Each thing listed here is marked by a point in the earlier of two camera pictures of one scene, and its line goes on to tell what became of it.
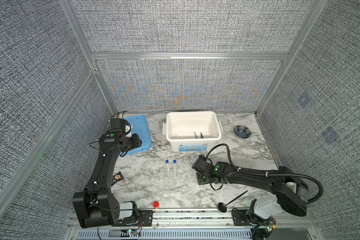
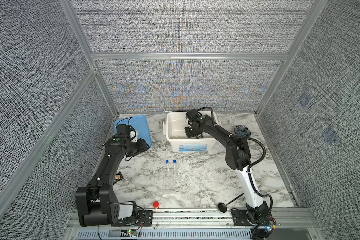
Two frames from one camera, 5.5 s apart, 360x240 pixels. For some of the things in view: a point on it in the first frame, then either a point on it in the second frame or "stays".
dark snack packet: x=116 y=177 stays
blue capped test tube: x=174 y=161 stays
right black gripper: x=199 y=181 → x=188 y=134
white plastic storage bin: x=192 y=131 stays
